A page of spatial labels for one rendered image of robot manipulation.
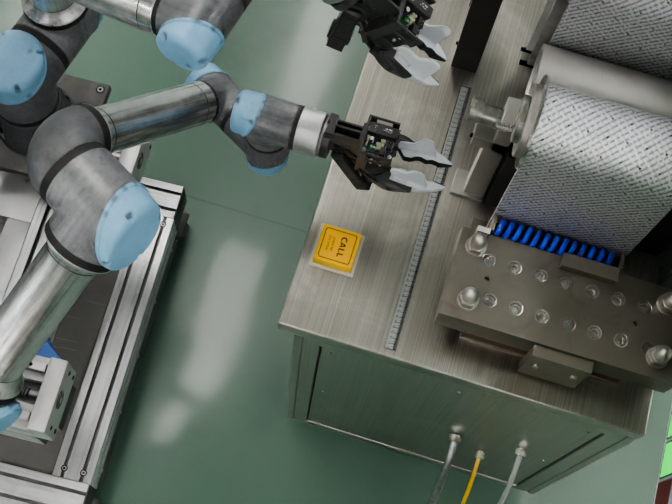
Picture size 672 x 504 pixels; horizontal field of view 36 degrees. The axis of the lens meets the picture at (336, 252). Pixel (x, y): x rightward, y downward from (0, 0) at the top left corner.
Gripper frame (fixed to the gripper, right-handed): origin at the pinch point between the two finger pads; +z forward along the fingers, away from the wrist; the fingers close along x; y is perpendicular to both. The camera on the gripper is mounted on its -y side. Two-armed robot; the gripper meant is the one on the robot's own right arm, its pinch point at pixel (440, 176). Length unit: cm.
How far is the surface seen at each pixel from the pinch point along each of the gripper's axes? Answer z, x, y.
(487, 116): 4.2, 7.7, 9.6
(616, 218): 28.4, -1.0, 5.7
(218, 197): -53, 28, -109
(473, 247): 8.6, -8.9, -3.6
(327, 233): -15.7, -9.0, -16.6
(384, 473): 11, -31, -109
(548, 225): 19.8, -1.0, -4.1
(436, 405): 13, -26, -44
